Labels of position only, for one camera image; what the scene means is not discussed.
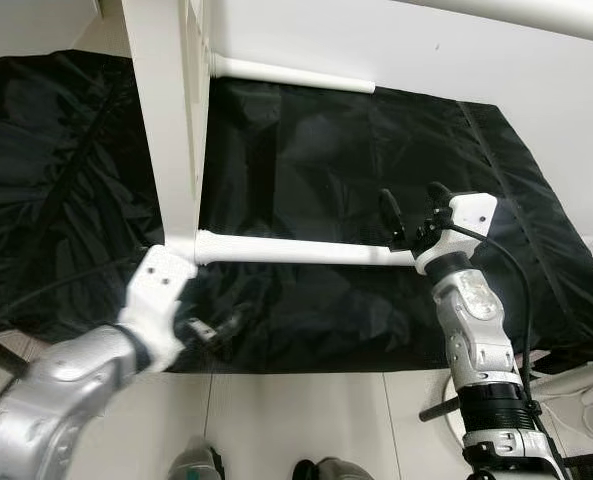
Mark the white plastic table top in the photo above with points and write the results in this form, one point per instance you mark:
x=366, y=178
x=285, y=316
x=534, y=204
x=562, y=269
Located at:
x=171, y=120

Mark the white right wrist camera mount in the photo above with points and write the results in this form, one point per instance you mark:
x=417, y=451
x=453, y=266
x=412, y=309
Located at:
x=466, y=215

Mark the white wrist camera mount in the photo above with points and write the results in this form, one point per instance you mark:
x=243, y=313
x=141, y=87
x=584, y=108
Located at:
x=156, y=290
x=466, y=215

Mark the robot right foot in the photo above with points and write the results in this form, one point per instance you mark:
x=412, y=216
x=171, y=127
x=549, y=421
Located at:
x=331, y=468

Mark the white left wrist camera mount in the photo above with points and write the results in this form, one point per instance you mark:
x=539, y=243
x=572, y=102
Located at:
x=156, y=290

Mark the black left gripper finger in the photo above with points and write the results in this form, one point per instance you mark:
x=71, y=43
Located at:
x=234, y=322

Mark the white standing fan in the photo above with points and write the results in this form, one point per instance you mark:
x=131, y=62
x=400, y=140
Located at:
x=576, y=380

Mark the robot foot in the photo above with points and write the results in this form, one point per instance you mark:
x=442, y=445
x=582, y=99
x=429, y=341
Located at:
x=194, y=462
x=331, y=468

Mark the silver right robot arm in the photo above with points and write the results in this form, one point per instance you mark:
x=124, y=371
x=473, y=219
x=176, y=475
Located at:
x=476, y=320

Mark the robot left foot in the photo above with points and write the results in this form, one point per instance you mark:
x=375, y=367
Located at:
x=194, y=462

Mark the black cloth table cover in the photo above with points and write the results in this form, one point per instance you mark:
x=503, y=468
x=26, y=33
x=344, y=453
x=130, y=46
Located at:
x=376, y=160

